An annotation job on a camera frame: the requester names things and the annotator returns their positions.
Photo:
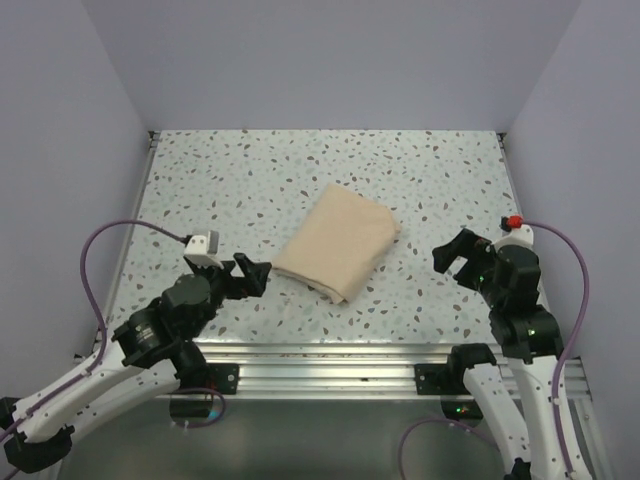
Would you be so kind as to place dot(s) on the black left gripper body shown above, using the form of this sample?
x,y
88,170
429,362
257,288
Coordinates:
x,y
224,285

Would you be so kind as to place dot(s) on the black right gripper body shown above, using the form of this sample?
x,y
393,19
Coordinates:
x,y
491,292

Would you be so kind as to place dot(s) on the beige cloth mat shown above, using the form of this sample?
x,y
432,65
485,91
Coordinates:
x,y
338,245

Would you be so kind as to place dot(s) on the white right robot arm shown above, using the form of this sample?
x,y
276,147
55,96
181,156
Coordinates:
x,y
535,435

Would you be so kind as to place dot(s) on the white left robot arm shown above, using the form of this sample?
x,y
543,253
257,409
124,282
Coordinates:
x,y
151,354

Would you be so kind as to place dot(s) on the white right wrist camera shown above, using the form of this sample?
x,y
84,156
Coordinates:
x,y
522,237

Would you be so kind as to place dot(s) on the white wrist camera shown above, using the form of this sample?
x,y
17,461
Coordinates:
x,y
201,250
522,237

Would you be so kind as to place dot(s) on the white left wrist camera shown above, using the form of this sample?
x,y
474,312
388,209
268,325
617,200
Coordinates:
x,y
201,250

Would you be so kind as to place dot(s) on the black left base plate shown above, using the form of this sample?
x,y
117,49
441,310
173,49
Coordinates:
x,y
222,377

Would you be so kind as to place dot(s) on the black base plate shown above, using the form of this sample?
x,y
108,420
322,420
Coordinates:
x,y
433,379
222,377

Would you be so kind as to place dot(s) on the aluminium rail frame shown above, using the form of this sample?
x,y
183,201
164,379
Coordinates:
x,y
256,188

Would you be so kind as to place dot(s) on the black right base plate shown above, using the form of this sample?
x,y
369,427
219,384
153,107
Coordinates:
x,y
433,379

